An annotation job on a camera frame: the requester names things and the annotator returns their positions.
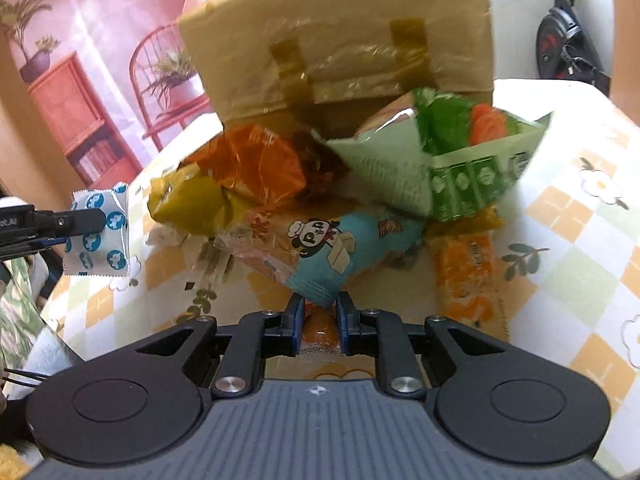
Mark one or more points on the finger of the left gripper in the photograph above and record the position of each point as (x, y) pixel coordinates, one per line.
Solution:
(75, 222)

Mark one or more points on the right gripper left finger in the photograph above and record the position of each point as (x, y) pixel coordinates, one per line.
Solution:
(230, 360)

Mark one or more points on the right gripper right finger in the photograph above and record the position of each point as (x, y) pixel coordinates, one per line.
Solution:
(409, 358)

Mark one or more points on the white blue bear snack packet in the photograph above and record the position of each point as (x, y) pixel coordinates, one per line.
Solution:
(101, 245)

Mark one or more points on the blue panda snack packet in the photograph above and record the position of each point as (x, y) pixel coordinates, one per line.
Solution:
(315, 251)

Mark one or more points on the yellow chip bag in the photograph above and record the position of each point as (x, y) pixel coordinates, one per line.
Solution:
(189, 200)

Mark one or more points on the green vegetable chip bag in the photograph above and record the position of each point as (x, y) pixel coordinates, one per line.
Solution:
(436, 154)

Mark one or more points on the orange snack bag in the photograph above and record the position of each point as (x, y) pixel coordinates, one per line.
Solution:
(253, 162)

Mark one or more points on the orange long snack packet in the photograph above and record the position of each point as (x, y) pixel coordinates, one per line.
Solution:
(466, 275)

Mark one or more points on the clear cracker packet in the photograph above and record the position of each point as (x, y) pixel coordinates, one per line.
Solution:
(200, 254)

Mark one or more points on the pink printed backdrop curtain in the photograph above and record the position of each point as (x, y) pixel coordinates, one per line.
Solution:
(104, 34)

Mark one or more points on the floral checkered tablecloth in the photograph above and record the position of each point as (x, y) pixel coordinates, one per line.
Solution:
(567, 257)

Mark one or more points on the brown cardboard box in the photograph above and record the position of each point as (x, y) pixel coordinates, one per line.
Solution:
(335, 62)

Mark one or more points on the black exercise bike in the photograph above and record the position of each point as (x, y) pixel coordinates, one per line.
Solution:
(564, 50)

